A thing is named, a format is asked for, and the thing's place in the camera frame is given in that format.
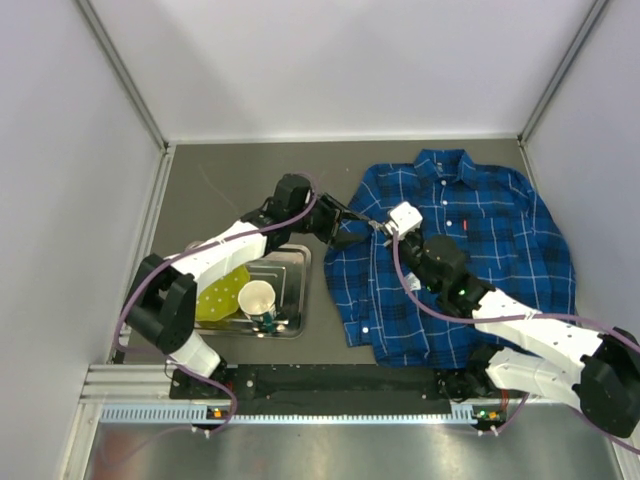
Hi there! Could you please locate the blue plaid shirt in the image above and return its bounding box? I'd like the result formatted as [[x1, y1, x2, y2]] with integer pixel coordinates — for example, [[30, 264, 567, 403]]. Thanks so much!
[[324, 150, 576, 369]]

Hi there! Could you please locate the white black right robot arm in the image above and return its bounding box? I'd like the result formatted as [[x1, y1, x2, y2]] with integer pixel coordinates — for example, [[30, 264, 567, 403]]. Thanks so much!
[[379, 220, 639, 439]]

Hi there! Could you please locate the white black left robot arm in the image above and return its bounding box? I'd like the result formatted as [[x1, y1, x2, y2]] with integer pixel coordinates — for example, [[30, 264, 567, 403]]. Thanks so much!
[[118, 174, 371, 382]]

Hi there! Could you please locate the silver metal tray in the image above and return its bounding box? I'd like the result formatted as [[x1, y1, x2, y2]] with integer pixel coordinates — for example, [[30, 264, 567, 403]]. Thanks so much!
[[196, 244, 311, 339]]

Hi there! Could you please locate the white paper cup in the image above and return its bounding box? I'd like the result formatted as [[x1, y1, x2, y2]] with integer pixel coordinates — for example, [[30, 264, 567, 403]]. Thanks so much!
[[238, 280, 276, 325]]

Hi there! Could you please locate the green dotted plate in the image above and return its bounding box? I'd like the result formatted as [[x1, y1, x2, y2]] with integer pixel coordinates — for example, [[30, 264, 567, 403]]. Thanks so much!
[[195, 266, 250, 323]]

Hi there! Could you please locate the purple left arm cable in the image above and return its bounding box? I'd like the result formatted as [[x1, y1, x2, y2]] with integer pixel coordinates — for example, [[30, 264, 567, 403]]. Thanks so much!
[[114, 172, 321, 446]]

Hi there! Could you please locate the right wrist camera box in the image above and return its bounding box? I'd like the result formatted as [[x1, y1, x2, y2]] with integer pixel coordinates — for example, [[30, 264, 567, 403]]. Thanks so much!
[[385, 201, 423, 240]]

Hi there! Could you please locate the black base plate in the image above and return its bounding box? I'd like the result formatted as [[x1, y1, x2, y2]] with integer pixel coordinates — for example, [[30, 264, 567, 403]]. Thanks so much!
[[168, 363, 526, 402]]

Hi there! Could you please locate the aluminium front frame rail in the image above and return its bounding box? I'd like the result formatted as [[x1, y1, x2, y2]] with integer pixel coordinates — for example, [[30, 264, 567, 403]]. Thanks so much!
[[79, 362, 629, 406]]

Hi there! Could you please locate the white slotted cable duct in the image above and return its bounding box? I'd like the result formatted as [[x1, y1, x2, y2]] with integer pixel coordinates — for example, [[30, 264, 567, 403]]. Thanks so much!
[[98, 400, 479, 426]]

